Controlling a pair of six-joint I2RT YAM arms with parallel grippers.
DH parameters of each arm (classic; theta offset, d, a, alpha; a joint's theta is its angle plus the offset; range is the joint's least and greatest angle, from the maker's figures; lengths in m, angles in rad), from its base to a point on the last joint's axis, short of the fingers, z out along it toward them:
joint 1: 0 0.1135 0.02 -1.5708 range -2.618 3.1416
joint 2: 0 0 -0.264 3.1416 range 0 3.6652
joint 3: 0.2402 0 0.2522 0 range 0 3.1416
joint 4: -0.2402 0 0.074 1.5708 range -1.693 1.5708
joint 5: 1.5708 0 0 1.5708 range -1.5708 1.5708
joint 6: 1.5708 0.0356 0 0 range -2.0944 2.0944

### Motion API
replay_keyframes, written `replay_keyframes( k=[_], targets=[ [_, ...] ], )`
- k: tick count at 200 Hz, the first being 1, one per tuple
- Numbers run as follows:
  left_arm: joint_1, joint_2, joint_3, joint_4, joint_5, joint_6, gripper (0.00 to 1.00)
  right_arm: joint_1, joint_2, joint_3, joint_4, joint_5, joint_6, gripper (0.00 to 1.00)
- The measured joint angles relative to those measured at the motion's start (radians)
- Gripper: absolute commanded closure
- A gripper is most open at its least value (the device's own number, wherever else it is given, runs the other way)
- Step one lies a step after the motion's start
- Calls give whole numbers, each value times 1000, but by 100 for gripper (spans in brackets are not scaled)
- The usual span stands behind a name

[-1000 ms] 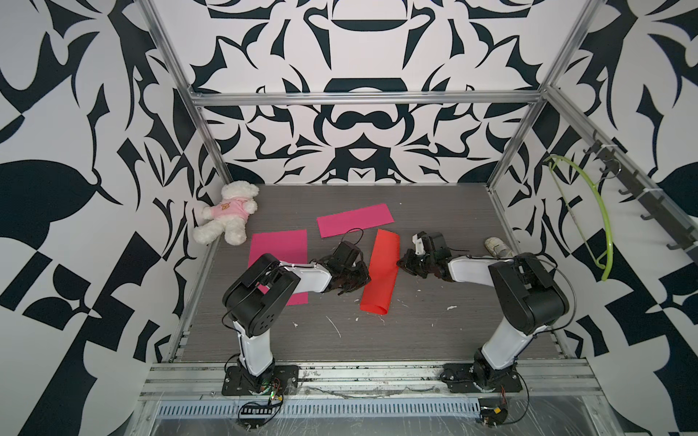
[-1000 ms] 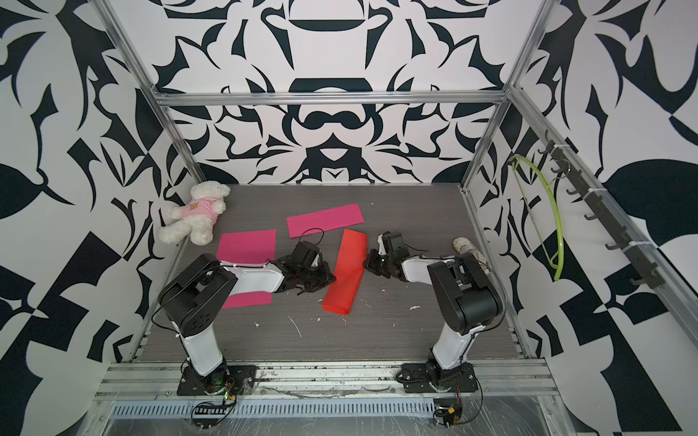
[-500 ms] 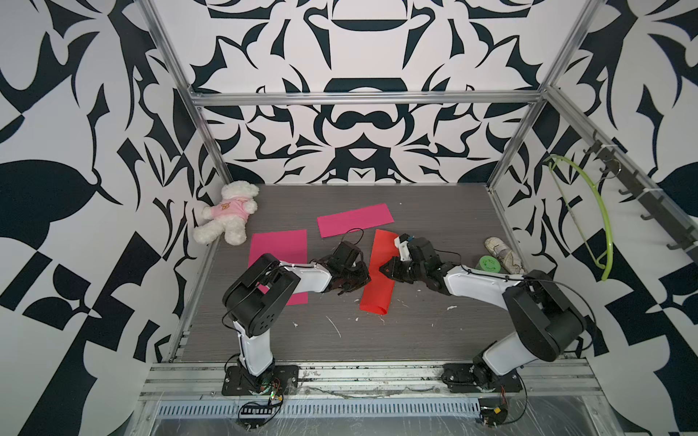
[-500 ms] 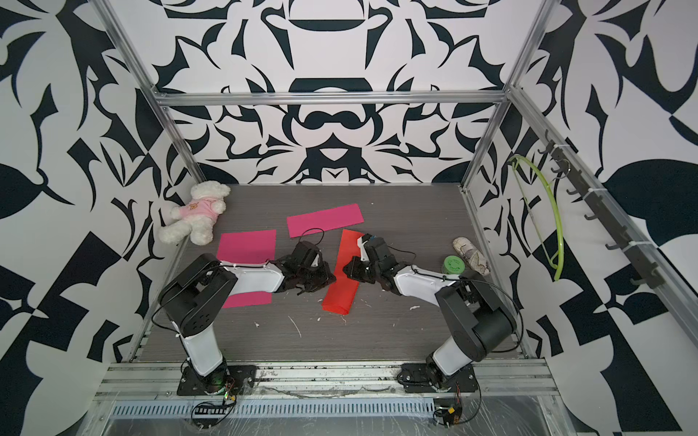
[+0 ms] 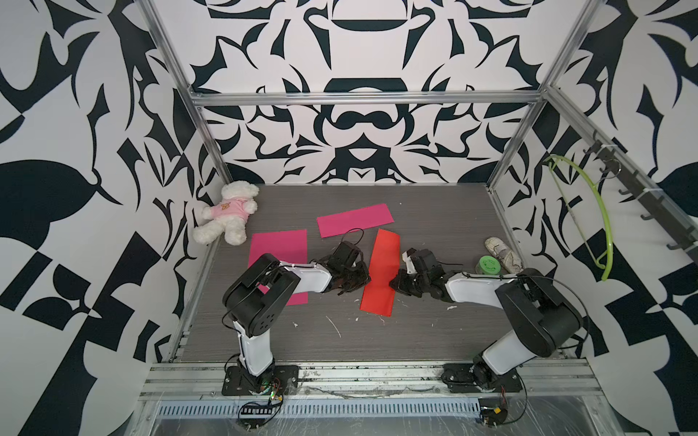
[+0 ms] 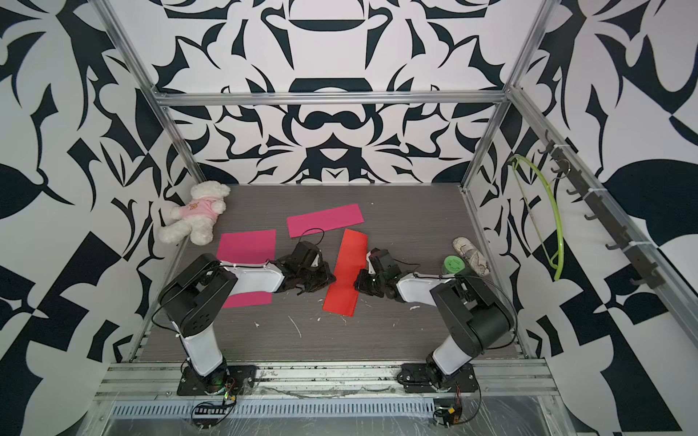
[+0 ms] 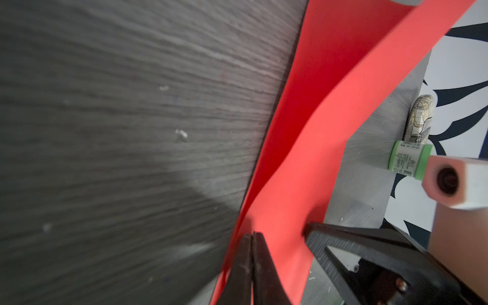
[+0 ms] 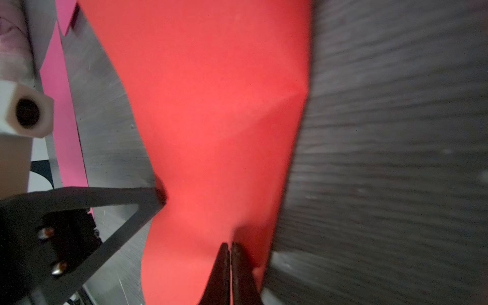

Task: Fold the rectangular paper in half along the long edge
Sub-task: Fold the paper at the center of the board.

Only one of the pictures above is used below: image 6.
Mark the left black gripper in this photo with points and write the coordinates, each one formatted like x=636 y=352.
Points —
x=327 y=277

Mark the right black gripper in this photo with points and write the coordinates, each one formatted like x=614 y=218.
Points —
x=360 y=282

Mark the red square paper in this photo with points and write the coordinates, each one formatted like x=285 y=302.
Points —
x=341 y=296

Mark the magenta paper sheet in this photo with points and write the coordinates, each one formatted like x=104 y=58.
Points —
x=326 y=220
x=247 y=247

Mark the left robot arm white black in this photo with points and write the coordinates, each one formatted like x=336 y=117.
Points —
x=193 y=300

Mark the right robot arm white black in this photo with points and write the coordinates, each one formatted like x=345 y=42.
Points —
x=474 y=316

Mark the green round lid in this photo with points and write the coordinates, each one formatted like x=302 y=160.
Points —
x=453 y=264

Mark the white grey sneaker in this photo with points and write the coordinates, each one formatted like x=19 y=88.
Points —
x=472 y=256

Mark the white teddy bear pink shirt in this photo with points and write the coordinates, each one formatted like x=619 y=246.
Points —
x=196 y=220

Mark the right black connector board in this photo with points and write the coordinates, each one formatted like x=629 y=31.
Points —
x=447 y=415

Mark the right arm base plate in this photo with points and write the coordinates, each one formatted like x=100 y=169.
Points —
x=425 y=378

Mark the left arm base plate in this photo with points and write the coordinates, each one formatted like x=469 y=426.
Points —
x=231 y=379

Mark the black wall hook rack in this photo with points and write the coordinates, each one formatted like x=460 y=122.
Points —
x=604 y=210

